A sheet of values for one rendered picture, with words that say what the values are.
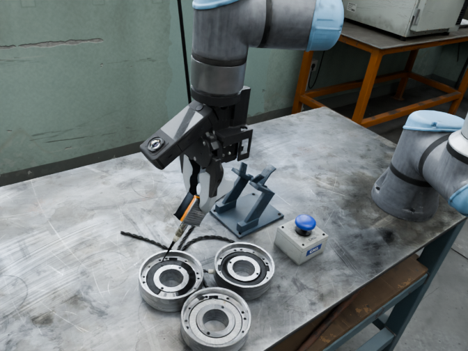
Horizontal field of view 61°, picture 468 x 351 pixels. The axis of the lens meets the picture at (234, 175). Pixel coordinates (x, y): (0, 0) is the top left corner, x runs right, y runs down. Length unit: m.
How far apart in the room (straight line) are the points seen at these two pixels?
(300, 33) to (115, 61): 1.76
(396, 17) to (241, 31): 2.28
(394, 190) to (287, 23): 0.55
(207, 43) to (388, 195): 0.61
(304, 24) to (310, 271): 0.45
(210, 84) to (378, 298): 0.79
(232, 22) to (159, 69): 1.86
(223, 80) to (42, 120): 1.75
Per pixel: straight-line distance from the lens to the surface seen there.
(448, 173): 0.84
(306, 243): 0.77
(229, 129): 0.60
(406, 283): 1.23
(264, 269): 0.72
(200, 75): 0.54
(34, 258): 0.80
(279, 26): 0.53
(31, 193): 0.95
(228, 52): 0.53
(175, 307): 0.67
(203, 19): 0.52
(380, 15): 2.82
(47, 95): 2.18
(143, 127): 2.45
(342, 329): 1.05
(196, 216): 0.67
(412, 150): 0.93
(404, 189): 0.97
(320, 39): 0.56
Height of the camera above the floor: 1.35
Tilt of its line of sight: 34 degrees down
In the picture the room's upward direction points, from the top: 7 degrees clockwise
